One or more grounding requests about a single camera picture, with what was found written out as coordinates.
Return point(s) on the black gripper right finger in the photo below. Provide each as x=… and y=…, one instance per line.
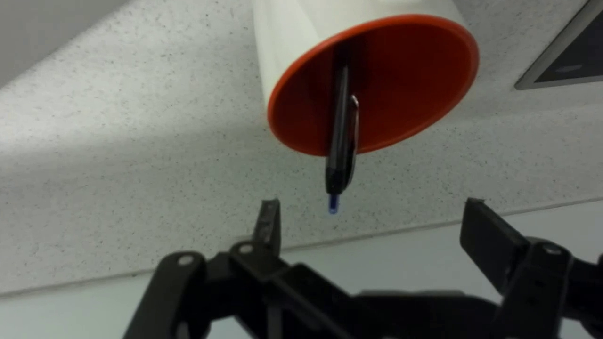
x=540, y=281

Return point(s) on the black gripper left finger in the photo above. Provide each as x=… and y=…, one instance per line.
x=250, y=283

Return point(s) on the black pen blue tip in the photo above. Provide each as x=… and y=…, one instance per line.
x=342, y=155

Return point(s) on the white mug orange interior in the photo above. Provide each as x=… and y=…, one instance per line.
x=414, y=61

